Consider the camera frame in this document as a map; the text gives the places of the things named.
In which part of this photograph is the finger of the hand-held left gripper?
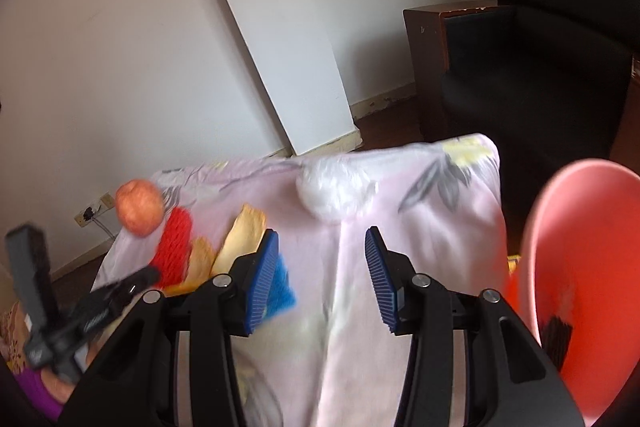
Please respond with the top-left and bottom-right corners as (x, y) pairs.
(90, 264), (162, 308)

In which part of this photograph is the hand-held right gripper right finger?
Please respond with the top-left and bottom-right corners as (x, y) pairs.
(364, 226), (586, 427)

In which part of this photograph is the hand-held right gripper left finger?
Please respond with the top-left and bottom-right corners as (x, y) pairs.
(60, 228), (281, 427)

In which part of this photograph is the blue foam fruit net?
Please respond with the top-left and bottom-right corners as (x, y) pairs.
(265, 252), (297, 320)

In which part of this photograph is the black foam fruit net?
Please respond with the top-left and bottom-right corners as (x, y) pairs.
(541, 314), (573, 370)

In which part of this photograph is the pink plastic bin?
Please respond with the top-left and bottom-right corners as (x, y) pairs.
(502, 158), (640, 427)

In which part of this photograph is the red foam fruit net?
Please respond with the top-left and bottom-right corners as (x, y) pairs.
(149, 207), (193, 285)

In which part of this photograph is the large orange peel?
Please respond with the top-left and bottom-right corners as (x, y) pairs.
(211, 203), (268, 278)

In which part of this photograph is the small orange peel piece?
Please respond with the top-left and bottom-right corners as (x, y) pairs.
(186, 237), (216, 283)

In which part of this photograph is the red apple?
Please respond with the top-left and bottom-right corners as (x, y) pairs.
(116, 179), (166, 238)

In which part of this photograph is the pink floral tablecloth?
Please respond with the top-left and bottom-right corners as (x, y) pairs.
(92, 133), (511, 427)

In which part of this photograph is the white crumpled plastic bag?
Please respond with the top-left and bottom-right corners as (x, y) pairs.
(296, 157), (378, 224)

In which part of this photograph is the clear plastic wrap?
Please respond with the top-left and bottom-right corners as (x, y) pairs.
(235, 347), (286, 427)

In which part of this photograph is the person's purple clothing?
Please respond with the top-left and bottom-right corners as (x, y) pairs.
(15, 369), (63, 423)

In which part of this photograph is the black wooden armchair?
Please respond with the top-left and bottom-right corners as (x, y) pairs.
(402, 0), (640, 253)

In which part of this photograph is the white leaning board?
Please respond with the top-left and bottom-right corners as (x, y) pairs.
(187, 0), (363, 156)

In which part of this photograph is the black plug with cable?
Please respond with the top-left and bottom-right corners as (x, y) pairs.
(82, 206), (118, 238)

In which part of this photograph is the wall power outlet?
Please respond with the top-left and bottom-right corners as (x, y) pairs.
(74, 193), (115, 228)

